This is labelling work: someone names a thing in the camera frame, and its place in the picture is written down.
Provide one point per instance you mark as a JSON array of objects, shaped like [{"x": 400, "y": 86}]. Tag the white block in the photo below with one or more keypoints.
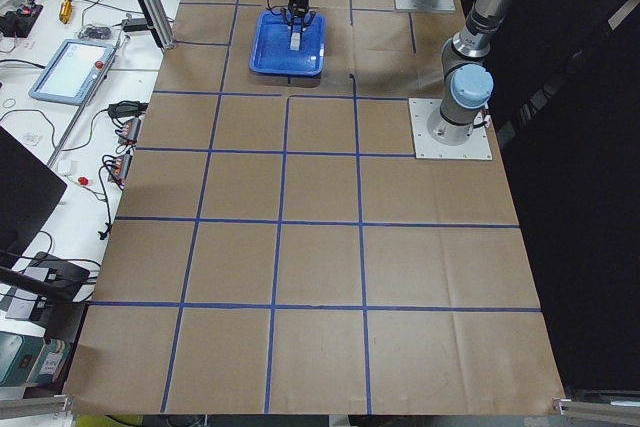
[
  {"x": 296, "y": 45},
  {"x": 296, "y": 37}
]

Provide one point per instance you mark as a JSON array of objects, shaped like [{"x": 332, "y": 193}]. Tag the blue plastic tray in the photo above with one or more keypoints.
[{"x": 271, "y": 53}]

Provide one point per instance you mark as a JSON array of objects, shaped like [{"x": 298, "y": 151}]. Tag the teach pendant tablet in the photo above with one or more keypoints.
[{"x": 74, "y": 73}]

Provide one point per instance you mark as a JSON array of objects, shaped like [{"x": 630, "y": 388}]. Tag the yellow tool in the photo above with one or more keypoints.
[{"x": 65, "y": 11}]

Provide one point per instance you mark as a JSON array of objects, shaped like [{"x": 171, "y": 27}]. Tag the black laptop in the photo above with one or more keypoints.
[{"x": 30, "y": 192}]

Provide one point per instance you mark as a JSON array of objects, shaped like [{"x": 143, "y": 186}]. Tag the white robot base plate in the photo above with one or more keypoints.
[{"x": 436, "y": 139}]

